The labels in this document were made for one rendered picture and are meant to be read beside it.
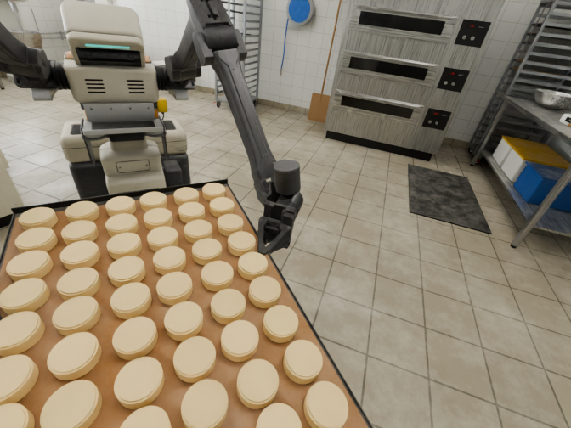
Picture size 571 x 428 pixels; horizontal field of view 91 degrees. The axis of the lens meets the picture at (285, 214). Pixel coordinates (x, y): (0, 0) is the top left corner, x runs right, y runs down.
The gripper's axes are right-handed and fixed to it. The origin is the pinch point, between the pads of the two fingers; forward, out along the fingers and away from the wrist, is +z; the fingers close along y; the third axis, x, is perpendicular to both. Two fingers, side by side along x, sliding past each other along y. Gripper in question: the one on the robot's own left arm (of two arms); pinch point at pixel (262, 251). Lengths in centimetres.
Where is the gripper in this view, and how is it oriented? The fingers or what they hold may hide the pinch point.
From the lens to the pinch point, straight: 53.2
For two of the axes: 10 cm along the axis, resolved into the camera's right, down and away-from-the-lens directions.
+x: -9.5, -2.7, 1.7
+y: -1.2, 7.9, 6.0
